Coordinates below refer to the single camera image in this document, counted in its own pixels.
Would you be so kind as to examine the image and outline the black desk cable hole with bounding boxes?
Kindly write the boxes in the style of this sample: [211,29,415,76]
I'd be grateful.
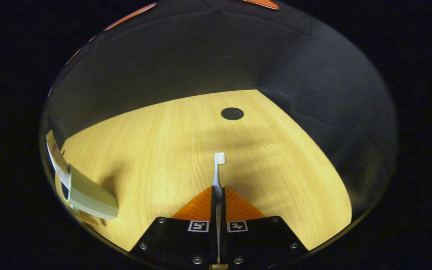
[221,107,245,121]

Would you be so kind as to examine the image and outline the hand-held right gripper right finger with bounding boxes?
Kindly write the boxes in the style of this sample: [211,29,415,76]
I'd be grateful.
[222,186,309,269]

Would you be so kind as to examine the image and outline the pale green cup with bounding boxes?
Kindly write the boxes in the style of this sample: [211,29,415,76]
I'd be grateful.
[61,164,119,221]

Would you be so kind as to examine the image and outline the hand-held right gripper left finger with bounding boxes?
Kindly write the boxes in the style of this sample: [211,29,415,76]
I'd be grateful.
[130,186,217,269]

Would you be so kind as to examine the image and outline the white toothbrush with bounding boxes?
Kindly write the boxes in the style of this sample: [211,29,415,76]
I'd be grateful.
[213,152,226,264]

